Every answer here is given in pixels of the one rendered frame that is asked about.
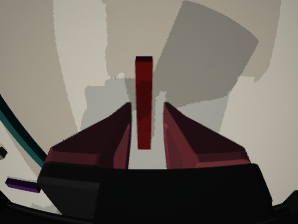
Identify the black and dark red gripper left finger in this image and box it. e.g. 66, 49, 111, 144
44, 102, 132, 169

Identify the grey rectangular block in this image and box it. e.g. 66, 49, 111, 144
0, 147, 8, 160

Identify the purple rod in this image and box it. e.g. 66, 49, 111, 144
5, 178, 41, 193

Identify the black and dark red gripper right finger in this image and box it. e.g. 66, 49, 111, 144
163, 102, 251, 169

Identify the dark red rod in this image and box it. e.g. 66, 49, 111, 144
135, 56, 153, 150

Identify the turquoise rod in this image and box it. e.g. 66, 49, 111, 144
0, 95, 47, 168

